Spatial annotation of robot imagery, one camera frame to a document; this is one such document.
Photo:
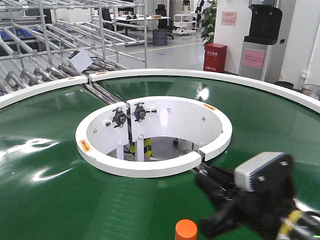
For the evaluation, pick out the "white control box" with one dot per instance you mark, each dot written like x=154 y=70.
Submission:
x=79 y=59

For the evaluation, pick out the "roller rack frame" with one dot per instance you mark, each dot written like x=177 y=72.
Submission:
x=36 y=36

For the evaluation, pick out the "orange cylindrical capacitor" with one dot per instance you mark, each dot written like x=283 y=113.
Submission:
x=186 y=229

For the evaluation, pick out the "red fire extinguisher box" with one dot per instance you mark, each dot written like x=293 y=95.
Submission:
x=214 y=57

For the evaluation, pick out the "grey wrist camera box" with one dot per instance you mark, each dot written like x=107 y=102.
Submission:
x=263 y=172

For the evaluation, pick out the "wire mesh waste bin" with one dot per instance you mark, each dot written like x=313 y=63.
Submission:
x=311 y=90

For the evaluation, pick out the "black water dispenser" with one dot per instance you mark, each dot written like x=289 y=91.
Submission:
x=264 y=30

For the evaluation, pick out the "green potted plant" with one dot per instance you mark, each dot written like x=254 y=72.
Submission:
x=209 y=22

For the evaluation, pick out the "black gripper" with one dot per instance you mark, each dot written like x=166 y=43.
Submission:
x=271 y=214

